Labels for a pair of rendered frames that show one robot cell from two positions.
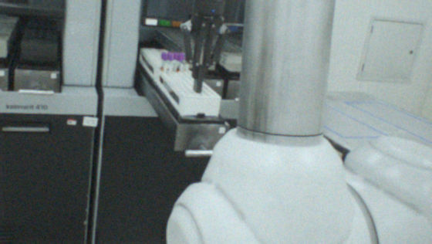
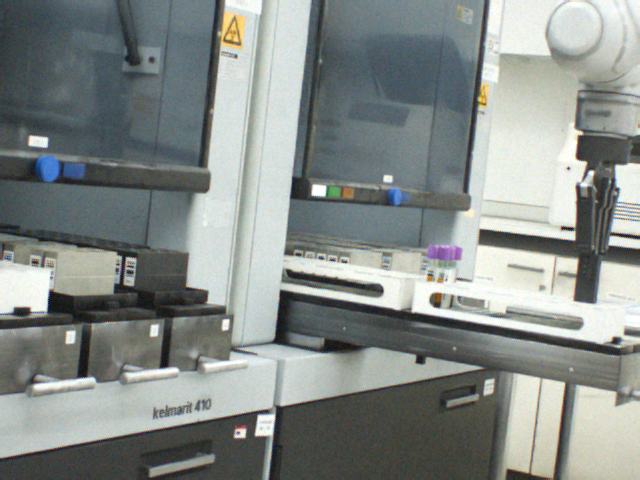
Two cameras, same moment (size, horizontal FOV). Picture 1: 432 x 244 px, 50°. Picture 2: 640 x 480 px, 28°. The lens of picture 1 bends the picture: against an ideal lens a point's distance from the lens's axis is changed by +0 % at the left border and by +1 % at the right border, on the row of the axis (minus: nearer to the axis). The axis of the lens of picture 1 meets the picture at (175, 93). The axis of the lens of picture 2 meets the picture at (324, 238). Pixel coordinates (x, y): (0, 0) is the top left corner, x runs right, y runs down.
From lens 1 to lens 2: 1.49 m
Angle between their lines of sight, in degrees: 44
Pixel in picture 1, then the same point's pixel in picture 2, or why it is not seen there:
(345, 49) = not seen: hidden behind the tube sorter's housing
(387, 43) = not seen: hidden behind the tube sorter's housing
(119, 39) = (264, 233)
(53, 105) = (219, 396)
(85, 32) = (222, 222)
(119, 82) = (260, 331)
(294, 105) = not seen: outside the picture
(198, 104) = (613, 321)
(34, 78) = (199, 335)
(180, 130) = (622, 368)
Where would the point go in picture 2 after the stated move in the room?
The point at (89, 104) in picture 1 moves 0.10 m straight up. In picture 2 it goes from (265, 384) to (273, 315)
